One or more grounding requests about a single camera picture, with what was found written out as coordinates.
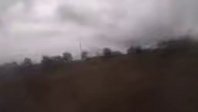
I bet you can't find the row of trees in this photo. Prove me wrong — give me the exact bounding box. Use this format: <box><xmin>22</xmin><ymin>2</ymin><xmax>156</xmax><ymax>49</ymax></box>
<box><xmin>2</xmin><ymin>34</ymin><xmax>198</xmax><ymax>69</ymax></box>

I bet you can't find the dark brown bare ground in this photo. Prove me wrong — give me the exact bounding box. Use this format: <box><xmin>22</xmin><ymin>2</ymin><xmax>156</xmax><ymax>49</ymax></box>
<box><xmin>0</xmin><ymin>48</ymin><xmax>198</xmax><ymax>112</ymax></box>

